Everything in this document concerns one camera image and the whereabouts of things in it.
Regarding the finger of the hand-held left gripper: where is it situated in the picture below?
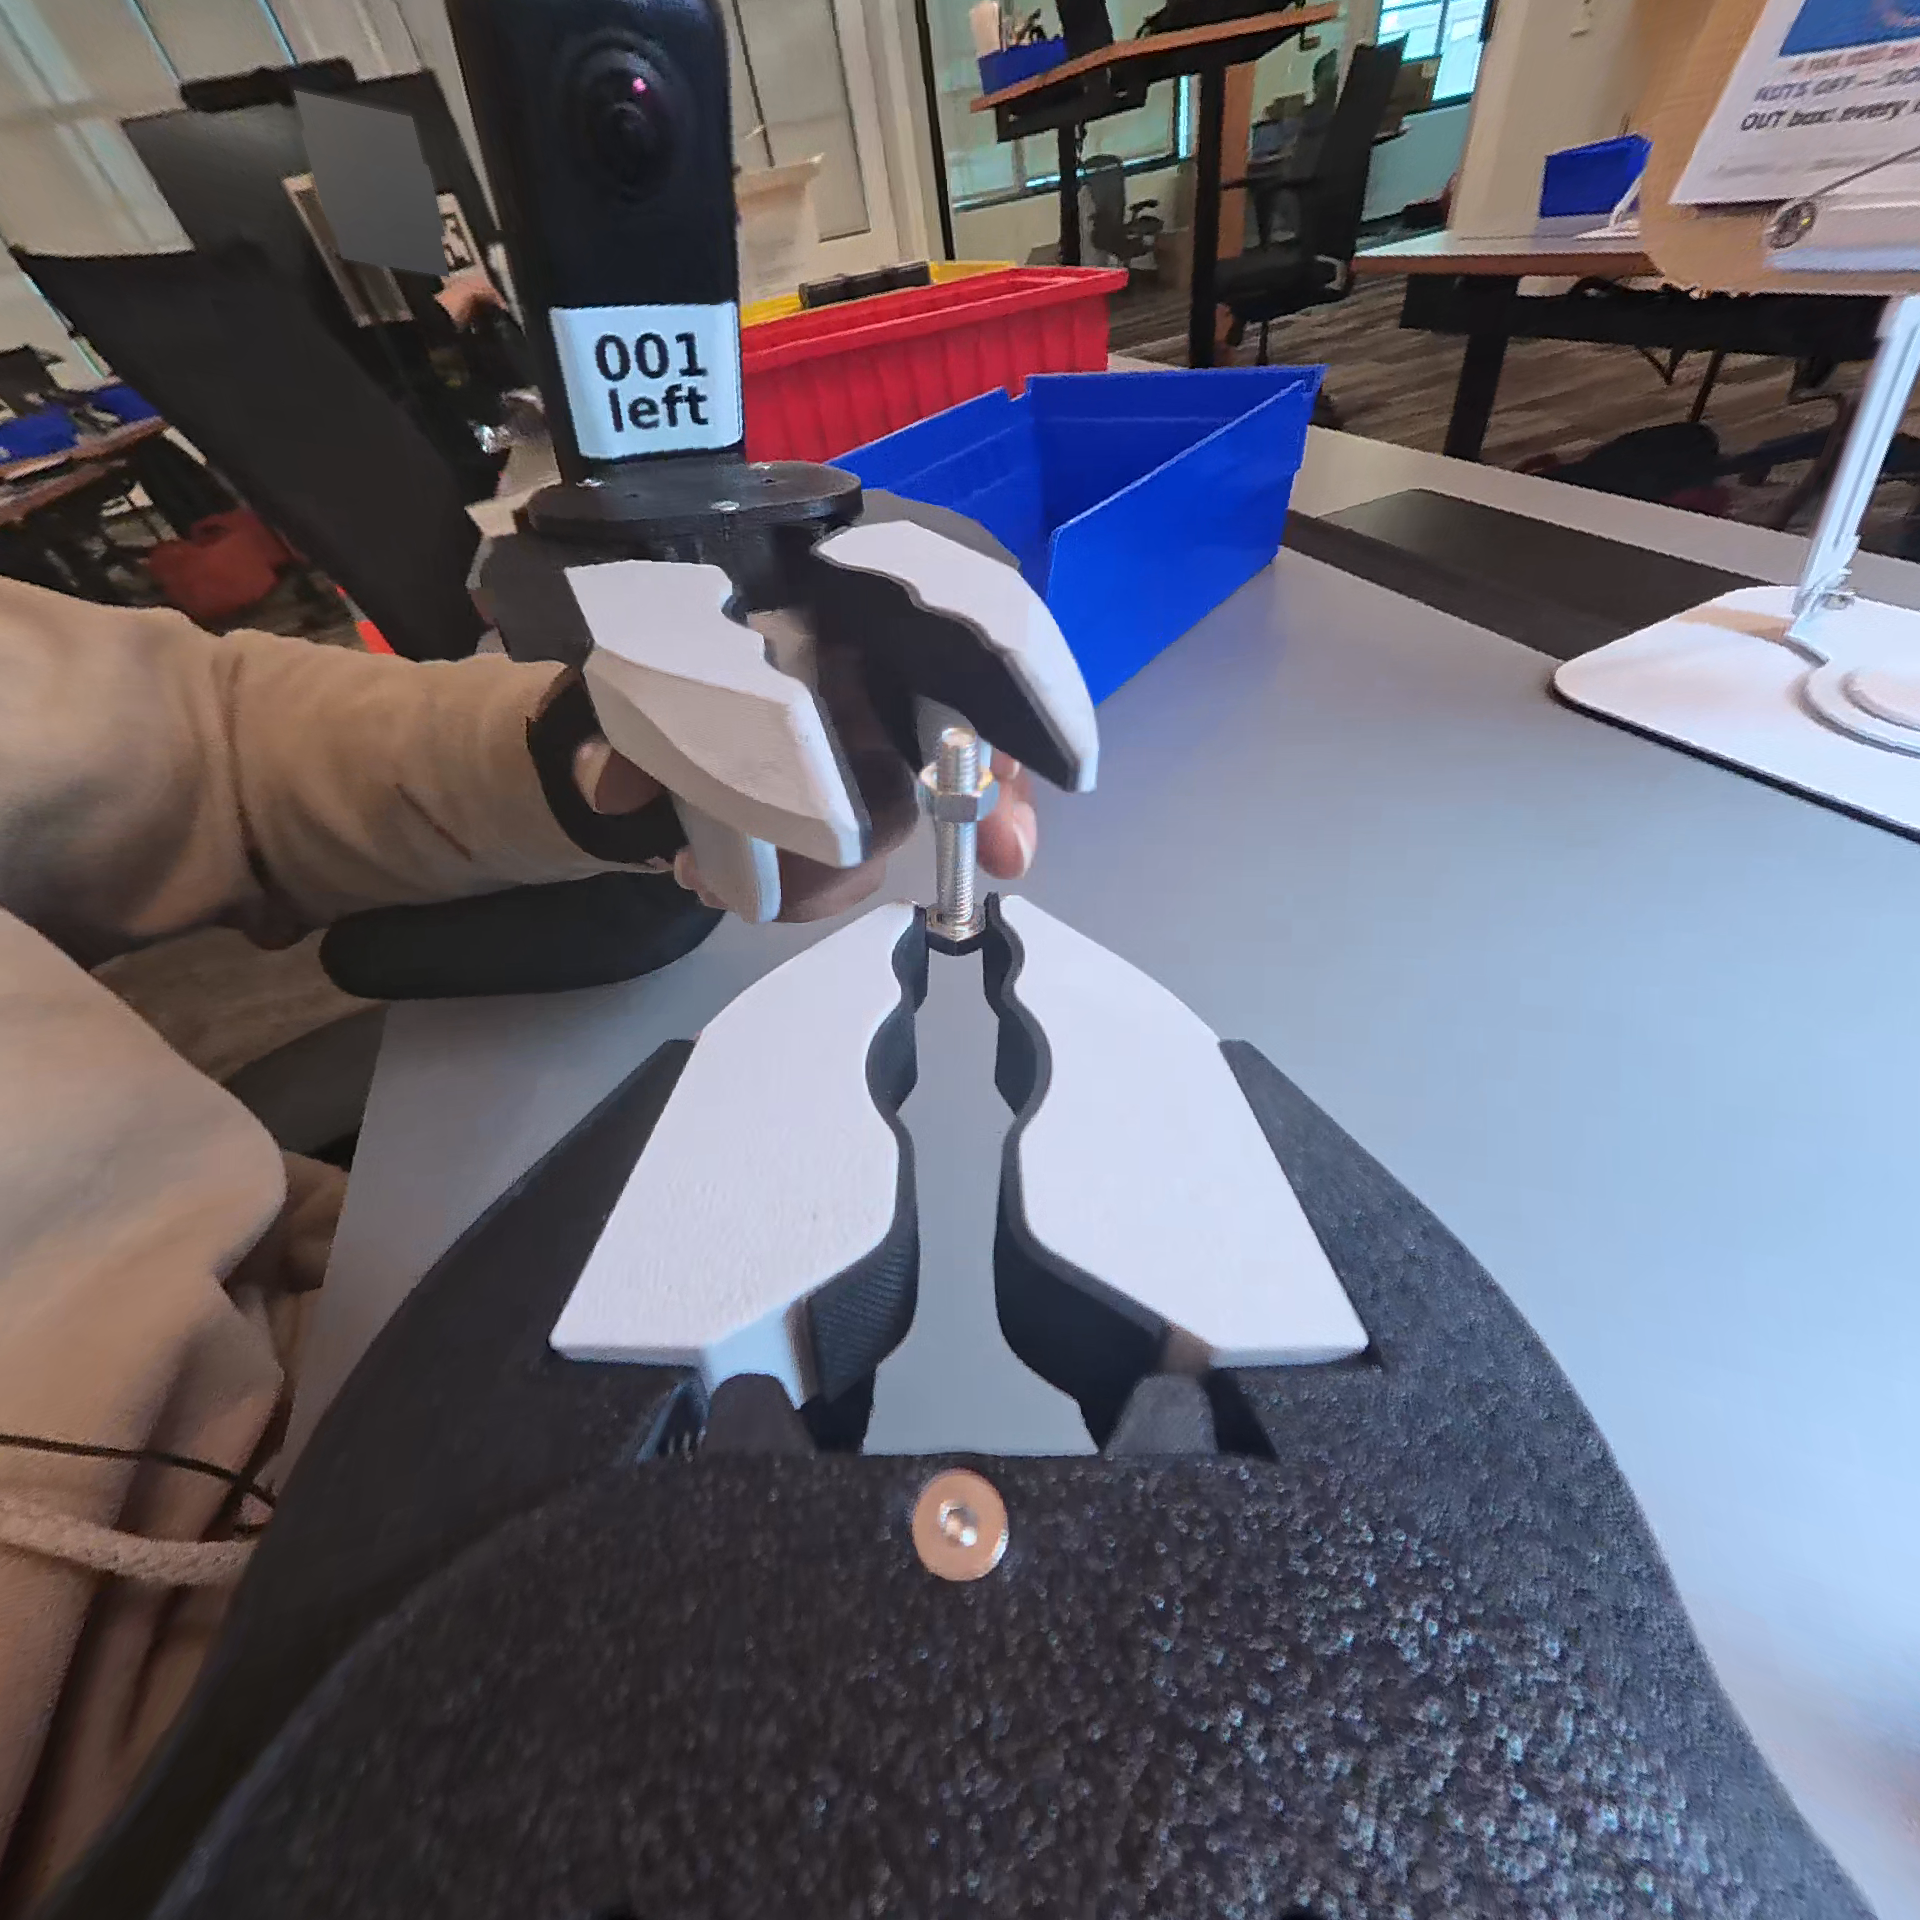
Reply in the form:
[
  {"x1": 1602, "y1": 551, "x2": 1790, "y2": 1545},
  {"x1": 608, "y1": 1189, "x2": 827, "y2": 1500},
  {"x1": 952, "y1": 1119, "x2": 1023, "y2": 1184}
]
[
  {"x1": 566, "y1": 556, "x2": 878, "y2": 927},
  {"x1": 812, "y1": 516, "x2": 1104, "y2": 799}
]

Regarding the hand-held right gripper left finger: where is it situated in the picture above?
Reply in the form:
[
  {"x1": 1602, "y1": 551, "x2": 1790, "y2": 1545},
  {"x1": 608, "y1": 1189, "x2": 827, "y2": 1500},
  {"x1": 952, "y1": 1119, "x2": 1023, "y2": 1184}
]
[{"x1": 551, "y1": 897, "x2": 926, "y2": 1412}]

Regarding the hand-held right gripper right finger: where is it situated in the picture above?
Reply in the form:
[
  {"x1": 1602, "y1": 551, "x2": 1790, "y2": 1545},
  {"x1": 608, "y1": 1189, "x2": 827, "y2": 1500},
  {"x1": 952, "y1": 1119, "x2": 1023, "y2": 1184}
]
[{"x1": 992, "y1": 897, "x2": 1375, "y2": 1418}]

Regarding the blue plastic bin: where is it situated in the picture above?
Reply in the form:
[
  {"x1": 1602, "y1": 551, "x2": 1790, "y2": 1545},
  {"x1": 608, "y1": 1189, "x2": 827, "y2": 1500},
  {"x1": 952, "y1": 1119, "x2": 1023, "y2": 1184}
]
[{"x1": 835, "y1": 368, "x2": 1327, "y2": 712}]

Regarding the silver threaded bolt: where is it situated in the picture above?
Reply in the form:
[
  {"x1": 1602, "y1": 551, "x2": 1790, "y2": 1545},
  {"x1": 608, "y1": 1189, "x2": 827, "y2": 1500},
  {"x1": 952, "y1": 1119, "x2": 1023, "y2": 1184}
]
[{"x1": 921, "y1": 720, "x2": 995, "y2": 941}]

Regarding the white tablet stand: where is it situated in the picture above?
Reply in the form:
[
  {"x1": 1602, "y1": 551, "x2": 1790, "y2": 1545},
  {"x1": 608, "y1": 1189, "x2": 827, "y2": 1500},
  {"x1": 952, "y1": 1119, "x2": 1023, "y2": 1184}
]
[{"x1": 1552, "y1": 285, "x2": 1920, "y2": 845}]

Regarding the person's left forearm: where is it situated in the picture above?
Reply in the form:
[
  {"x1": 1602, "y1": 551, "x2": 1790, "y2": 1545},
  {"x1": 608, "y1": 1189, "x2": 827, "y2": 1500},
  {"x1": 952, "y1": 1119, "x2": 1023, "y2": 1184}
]
[{"x1": 0, "y1": 576, "x2": 602, "y2": 963}]

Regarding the person's left hand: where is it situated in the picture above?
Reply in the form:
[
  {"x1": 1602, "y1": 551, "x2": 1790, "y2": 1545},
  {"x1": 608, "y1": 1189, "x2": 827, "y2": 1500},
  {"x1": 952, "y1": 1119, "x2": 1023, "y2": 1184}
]
[{"x1": 572, "y1": 736, "x2": 1040, "y2": 927}]

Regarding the red plastic bin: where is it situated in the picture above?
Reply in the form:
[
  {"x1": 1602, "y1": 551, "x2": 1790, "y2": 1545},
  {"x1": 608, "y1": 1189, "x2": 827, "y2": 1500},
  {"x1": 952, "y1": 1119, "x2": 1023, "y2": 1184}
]
[{"x1": 736, "y1": 265, "x2": 1135, "y2": 471}]

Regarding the yellow plastic bin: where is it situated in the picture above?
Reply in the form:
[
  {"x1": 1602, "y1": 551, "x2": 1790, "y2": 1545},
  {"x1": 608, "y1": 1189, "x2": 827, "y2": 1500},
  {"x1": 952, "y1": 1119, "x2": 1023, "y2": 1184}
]
[{"x1": 746, "y1": 257, "x2": 1028, "y2": 327}]

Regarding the black chair armrest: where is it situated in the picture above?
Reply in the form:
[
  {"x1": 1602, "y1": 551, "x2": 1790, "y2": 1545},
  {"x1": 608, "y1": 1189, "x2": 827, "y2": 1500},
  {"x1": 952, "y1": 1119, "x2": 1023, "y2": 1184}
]
[{"x1": 323, "y1": 872, "x2": 724, "y2": 1003}]

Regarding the black computer monitor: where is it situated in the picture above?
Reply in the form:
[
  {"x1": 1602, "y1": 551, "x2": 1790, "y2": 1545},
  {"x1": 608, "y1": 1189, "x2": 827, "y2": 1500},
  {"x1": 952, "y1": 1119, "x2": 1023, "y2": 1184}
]
[{"x1": 121, "y1": 75, "x2": 500, "y2": 279}]

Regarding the red bag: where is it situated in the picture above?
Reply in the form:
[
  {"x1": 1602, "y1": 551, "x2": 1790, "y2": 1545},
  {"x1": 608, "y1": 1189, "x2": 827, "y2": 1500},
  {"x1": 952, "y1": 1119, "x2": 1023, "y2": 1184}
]
[{"x1": 151, "y1": 512, "x2": 304, "y2": 636}]

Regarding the wooden standing desk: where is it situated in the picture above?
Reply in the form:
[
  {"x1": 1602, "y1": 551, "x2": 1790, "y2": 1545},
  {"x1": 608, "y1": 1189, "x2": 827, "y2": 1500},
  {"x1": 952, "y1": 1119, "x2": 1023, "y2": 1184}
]
[{"x1": 977, "y1": 9, "x2": 1347, "y2": 370}]

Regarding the person's beige hoodie torso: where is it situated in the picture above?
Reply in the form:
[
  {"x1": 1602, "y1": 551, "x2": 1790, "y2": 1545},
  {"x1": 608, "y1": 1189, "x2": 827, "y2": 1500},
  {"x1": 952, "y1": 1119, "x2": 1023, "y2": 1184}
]
[{"x1": 0, "y1": 901, "x2": 350, "y2": 1920}]

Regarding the white instruction sheet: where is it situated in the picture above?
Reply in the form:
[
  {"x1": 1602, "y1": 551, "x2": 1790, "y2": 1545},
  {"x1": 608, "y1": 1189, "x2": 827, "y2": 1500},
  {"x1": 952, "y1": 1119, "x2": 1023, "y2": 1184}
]
[{"x1": 1681, "y1": 0, "x2": 1920, "y2": 208}]

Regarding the black earphone cable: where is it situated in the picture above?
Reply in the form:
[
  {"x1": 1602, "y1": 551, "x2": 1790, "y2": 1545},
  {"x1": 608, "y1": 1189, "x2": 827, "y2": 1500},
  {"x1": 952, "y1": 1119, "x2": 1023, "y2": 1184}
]
[{"x1": 0, "y1": 1431, "x2": 280, "y2": 1508}]

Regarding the beige hoodie drawstring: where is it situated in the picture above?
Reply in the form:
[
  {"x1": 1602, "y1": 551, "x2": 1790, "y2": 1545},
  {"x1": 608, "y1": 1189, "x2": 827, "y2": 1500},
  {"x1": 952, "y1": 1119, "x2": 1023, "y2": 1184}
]
[{"x1": 0, "y1": 1487, "x2": 260, "y2": 1596}]

